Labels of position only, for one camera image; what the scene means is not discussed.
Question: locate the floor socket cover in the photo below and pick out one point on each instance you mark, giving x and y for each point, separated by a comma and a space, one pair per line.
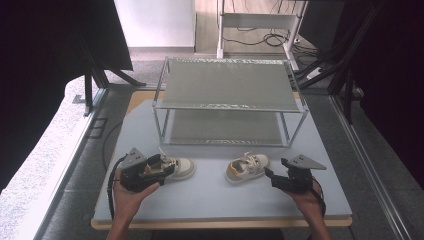
97, 128

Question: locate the black metal stand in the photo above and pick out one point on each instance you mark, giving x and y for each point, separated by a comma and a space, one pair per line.
346, 66
95, 76

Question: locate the light grey table mat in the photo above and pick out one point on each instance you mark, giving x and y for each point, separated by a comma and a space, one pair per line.
213, 200

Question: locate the two-tier metal shoe rack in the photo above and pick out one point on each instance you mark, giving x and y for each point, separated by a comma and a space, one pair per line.
230, 83

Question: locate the person's left hand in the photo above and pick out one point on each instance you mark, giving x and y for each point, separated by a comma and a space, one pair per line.
128, 200

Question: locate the aluminium floor rail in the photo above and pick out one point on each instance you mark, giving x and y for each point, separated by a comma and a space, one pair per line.
370, 166
73, 160

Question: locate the white metal desk frame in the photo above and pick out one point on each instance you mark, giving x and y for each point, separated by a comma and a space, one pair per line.
256, 20

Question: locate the black curtain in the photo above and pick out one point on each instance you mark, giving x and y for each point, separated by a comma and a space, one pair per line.
393, 66
40, 66

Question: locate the small beige sneaker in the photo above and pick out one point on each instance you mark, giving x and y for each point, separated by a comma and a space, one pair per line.
181, 168
246, 168

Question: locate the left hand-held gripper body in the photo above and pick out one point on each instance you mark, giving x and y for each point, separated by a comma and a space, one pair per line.
136, 175

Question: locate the person's right hand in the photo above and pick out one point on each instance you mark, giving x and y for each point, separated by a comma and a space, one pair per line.
306, 201

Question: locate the white wall panel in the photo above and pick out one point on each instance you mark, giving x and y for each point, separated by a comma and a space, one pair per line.
153, 21

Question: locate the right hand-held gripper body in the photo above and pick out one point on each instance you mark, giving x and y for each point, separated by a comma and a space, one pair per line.
296, 178

